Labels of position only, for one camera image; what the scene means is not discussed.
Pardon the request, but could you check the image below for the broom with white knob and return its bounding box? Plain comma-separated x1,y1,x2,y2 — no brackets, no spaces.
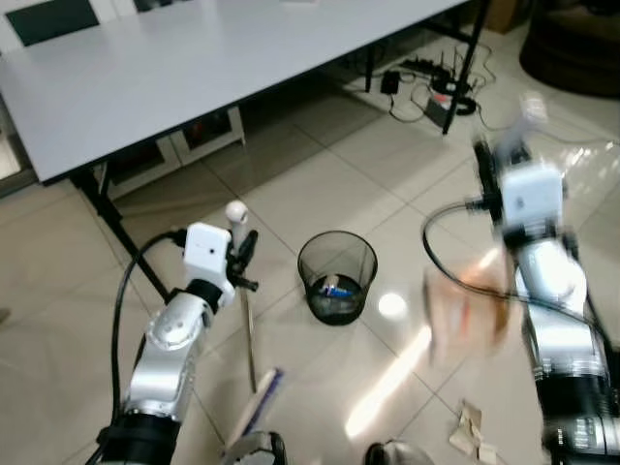
225,201,286,439

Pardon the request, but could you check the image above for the brown dustpan with white handle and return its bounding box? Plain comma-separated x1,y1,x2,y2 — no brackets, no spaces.
423,91,551,367

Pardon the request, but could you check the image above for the blue and white rubbish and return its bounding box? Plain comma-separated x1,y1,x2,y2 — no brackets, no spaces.
320,276,358,299

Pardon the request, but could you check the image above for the black mesh waste bin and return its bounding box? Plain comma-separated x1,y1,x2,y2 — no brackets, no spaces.
296,231,380,326

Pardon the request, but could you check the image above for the white low cabinet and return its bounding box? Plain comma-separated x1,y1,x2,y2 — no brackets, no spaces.
105,105,246,187

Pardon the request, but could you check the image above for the black power adapter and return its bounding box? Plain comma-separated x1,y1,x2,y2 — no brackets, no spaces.
380,69,406,96

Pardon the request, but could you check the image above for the dark round ottoman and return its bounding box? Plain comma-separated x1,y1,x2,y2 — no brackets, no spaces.
519,0,620,99

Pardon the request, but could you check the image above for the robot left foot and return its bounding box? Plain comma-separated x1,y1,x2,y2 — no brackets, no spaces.
221,431,289,465

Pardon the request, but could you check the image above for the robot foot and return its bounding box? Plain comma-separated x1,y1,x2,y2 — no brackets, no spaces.
364,440,439,465
221,431,289,465

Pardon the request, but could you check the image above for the grey table with black legs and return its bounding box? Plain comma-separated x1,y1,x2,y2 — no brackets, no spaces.
0,0,492,294

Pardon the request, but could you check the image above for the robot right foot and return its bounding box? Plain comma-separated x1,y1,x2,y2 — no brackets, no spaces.
364,440,439,465

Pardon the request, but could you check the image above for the crumpled brown paper scrap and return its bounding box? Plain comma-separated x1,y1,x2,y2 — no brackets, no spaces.
449,399,498,464

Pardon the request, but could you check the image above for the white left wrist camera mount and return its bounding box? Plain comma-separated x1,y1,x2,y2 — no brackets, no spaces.
183,222,234,307

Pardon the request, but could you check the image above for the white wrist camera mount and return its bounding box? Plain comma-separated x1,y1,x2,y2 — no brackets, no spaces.
183,222,234,307
497,161,569,245

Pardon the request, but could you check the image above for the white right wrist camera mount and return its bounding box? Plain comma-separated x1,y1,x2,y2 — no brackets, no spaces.
497,161,569,245

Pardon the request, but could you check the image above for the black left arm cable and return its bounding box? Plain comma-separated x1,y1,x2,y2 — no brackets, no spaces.
85,229,188,465

